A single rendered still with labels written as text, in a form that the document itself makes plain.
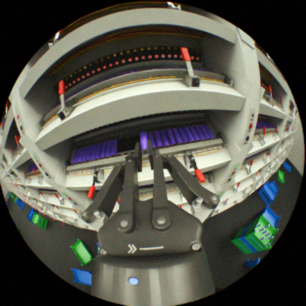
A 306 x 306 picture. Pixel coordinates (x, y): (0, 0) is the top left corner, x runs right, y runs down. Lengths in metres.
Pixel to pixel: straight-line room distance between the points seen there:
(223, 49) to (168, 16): 0.19
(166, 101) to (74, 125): 0.19
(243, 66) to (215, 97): 0.15
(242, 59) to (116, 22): 0.29
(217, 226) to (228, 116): 1.09
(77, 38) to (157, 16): 0.16
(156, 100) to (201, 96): 0.09
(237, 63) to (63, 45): 0.40
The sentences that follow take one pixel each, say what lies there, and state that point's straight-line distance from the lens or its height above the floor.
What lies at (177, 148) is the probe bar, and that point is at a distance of 0.27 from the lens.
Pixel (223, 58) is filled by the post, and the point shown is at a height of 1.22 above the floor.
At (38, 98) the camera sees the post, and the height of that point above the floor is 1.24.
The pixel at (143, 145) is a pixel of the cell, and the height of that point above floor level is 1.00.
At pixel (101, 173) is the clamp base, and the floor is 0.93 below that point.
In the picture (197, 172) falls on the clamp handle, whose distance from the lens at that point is 0.24.
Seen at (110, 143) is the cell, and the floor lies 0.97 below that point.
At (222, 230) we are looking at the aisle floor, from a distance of 1.25.
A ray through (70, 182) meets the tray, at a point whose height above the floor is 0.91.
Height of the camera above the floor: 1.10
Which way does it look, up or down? 35 degrees down
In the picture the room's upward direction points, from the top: 11 degrees counter-clockwise
